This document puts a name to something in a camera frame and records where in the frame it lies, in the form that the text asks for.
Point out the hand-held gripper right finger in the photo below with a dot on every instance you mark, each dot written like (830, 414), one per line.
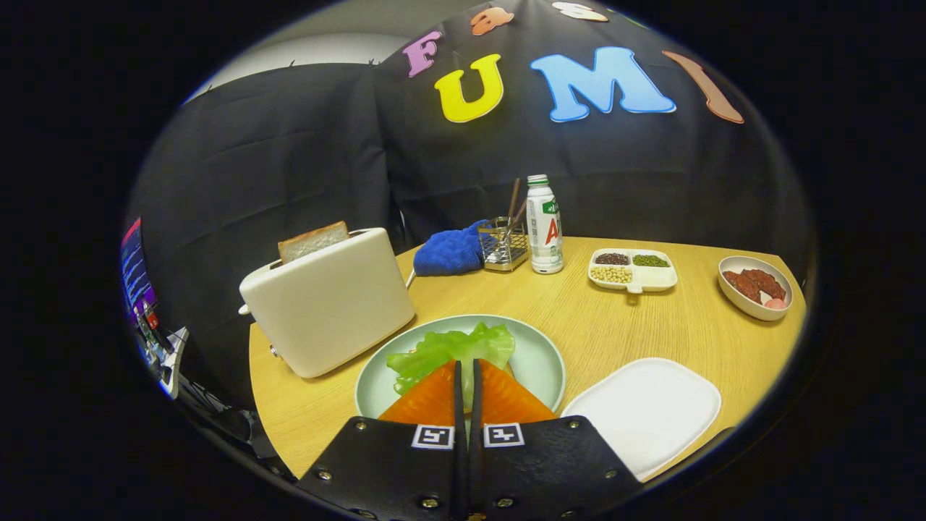
(542, 470)

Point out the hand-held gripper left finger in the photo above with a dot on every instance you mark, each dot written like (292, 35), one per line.
(391, 470)

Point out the green lettuce leaf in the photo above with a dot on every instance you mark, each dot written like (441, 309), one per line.
(434, 351)

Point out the toasted bread slice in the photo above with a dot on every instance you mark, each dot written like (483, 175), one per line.
(312, 242)

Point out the pale green round plate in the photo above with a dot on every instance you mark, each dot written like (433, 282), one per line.
(539, 362)

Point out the white square plate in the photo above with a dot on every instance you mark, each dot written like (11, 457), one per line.
(644, 412)

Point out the white toaster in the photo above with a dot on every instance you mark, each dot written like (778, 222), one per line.
(325, 311)

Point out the pile of yellow soybeans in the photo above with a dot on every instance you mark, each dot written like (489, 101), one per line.
(611, 274)

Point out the white divided dish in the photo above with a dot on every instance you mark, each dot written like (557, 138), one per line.
(655, 278)

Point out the pile of dark beans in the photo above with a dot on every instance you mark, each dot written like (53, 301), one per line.
(612, 258)

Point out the blue cloth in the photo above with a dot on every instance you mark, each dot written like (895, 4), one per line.
(448, 253)

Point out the pile of green beans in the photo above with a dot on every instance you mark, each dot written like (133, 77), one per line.
(650, 260)

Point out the white drink bottle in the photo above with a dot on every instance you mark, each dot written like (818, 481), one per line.
(545, 231)

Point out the white round bowl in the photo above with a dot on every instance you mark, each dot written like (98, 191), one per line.
(745, 307)

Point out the red meat slice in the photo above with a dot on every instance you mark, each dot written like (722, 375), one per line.
(767, 282)
(744, 284)

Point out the pink ham slice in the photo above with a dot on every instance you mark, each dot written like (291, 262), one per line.
(774, 304)

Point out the colourful screen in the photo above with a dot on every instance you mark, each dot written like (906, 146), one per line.
(136, 275)

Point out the black backdrop cloth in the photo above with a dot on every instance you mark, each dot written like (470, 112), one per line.
(289, 145)

